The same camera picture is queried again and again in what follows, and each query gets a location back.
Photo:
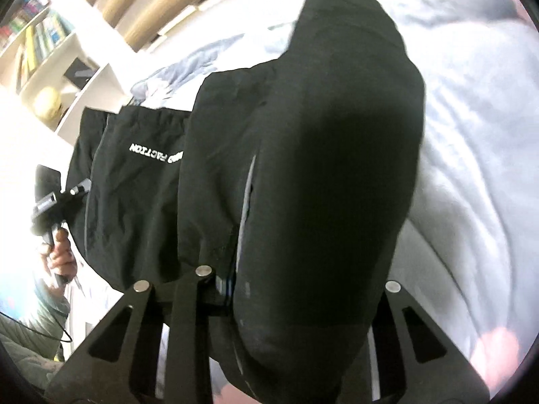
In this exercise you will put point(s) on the dark grey box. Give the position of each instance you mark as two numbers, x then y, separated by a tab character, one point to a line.
79	73

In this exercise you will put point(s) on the white bed duvet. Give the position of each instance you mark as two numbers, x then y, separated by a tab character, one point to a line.
463	134

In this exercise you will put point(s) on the pale yellow ball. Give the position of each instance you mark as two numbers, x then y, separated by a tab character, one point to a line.
48	102

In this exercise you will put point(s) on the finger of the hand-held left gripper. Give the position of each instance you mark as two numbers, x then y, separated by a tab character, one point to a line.
82	187

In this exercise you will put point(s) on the row of colourful books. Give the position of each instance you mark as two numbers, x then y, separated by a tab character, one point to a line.
21	17
40	44

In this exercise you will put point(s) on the wooden slatted headboard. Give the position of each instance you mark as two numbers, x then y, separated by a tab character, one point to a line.
147	0

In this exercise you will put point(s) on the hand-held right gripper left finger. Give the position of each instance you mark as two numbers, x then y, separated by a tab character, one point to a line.
191	303

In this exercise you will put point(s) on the black jacket with grey piping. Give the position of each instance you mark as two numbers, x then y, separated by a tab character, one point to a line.
316	155

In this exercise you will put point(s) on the white bookshelf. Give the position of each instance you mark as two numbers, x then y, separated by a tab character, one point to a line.
105	80

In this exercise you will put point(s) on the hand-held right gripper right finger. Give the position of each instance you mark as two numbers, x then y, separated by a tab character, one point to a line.
391	315

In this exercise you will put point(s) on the person's left hand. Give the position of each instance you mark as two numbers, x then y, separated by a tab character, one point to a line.
63	256

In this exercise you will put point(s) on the person's left forearm green sleeve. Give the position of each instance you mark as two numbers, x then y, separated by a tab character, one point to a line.
46	303

